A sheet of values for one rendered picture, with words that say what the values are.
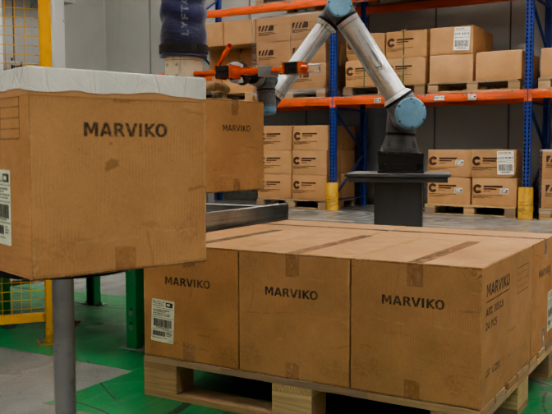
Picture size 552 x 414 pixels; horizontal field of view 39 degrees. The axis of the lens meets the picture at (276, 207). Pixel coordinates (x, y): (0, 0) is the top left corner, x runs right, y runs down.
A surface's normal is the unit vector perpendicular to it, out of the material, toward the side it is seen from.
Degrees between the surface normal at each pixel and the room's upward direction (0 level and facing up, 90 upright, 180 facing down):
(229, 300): 90
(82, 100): 90
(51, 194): 90
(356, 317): 90
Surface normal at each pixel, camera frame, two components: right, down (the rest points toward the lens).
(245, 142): 0.80, 0.04
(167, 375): -0.51, 0.07
